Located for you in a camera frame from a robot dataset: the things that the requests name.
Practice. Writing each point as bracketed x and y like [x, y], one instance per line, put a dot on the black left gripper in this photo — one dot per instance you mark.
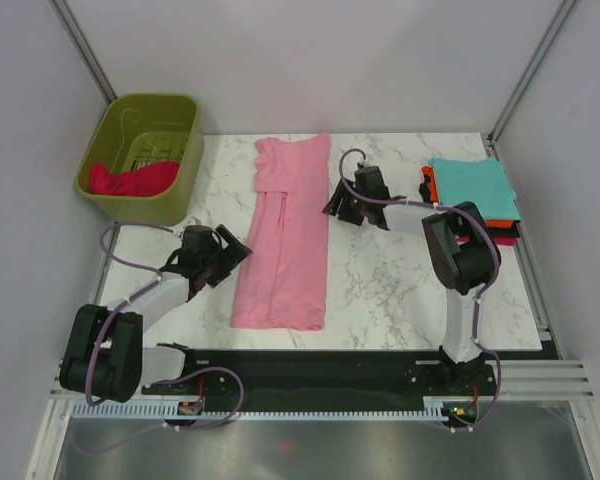
[233, 254]

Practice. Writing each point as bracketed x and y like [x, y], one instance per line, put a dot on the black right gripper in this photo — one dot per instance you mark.
[343, 211]

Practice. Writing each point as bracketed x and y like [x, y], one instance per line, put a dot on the pink t shirt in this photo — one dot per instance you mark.
[283, 283]

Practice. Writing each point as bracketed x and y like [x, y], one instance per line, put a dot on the red t shirt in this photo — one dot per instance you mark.
[148, 181]

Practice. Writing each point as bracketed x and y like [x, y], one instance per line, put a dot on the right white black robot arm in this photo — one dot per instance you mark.
[463, 255]

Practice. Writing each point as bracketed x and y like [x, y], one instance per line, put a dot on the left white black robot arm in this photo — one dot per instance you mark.
[106, 358]

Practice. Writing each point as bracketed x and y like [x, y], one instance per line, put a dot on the folded orange t shirt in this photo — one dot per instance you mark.
[428, 192]

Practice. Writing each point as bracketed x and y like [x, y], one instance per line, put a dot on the folded teal t shirt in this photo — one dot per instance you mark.
[484, 183]

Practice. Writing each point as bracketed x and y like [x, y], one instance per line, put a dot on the folded black t shirt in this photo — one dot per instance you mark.
[506, 232]

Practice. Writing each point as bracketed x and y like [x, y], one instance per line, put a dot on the folded magenta t shirt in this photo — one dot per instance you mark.
[500, 241]

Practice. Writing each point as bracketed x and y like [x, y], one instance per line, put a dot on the olive green plastic bin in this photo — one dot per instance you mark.
[140, 130]

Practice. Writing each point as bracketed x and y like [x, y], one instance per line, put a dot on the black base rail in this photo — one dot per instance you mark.
[298, 381]

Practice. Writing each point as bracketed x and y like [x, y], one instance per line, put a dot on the white slotted cable duct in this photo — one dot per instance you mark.
[171, 410]

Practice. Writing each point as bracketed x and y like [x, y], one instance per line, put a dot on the right aluminium frame post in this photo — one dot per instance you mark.
[541, 51]

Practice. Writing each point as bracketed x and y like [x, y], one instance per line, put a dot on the aluminium frame post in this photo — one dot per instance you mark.
[541, 51]
[70, 24]

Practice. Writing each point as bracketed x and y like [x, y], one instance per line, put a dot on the left aluminium frame post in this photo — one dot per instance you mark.
[70, 24]

